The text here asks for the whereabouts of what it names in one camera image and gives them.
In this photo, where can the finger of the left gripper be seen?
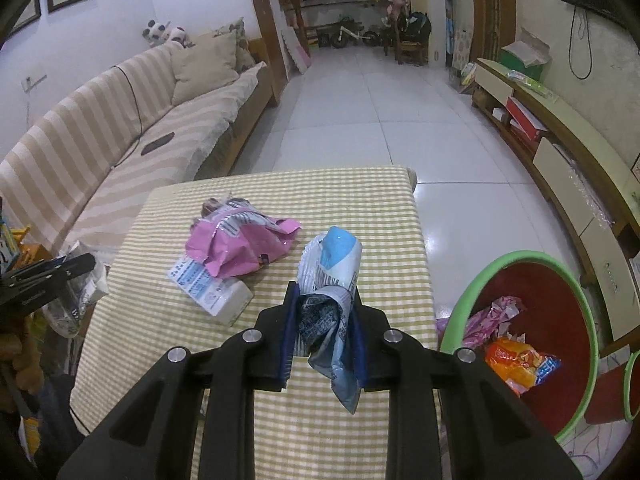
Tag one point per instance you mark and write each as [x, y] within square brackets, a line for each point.
[26, 290]

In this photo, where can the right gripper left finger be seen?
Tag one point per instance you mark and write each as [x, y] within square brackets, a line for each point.
[191, 415]

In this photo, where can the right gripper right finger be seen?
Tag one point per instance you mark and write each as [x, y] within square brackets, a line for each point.
[490, 433]

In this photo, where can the white blue medicine box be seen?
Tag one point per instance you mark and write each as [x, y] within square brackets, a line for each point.
[224, 299]

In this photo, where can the pink wrapper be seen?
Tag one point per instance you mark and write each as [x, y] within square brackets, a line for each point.
[232, 238]

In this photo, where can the blue white wrapper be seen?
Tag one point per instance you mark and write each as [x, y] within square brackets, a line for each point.
[327, 278]

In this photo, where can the green rimmed red trash bin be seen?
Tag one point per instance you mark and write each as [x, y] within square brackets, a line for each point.
[556, 320]

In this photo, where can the orange snack bag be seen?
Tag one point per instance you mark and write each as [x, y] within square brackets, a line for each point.
[519, 364]

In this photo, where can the yellow checkered tablecloth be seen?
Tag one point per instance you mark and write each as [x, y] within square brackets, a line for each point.
[302, 432]

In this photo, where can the black remote on sofa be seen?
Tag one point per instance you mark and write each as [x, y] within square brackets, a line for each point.
[157, 143]

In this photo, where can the beige striped sofa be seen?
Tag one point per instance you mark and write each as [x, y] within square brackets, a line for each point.
[77, 174]

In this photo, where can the cream wooden TV cabinet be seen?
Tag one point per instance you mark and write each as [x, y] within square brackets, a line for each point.
[595, 194]

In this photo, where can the panda plush toy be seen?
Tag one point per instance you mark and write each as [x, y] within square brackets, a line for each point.
[156, 34]

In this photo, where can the beige sofa cushion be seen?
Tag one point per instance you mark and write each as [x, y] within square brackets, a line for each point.
[208, 66]

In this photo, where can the red folder in cabinet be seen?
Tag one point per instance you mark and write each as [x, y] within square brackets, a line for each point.
[523, 121]

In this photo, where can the green cardboard box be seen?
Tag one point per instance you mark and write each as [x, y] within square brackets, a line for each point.
[527, 54]

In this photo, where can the wooden chair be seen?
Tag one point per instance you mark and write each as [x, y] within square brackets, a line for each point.
[412, 35]

